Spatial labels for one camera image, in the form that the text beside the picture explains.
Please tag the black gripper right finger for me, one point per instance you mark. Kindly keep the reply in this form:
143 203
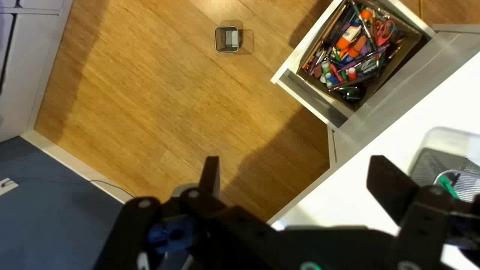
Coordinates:
390 180

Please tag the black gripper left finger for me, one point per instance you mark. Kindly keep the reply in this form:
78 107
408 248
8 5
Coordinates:
210 174

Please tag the open white drawer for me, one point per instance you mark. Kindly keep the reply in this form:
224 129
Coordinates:
320 107

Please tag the colourful stationery pile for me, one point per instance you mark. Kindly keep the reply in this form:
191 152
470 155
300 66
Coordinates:
350 50

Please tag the metal floor outlet box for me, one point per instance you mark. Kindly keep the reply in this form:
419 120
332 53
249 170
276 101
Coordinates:
228 39

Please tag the white wall socket plate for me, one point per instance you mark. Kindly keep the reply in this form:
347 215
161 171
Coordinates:
8 186

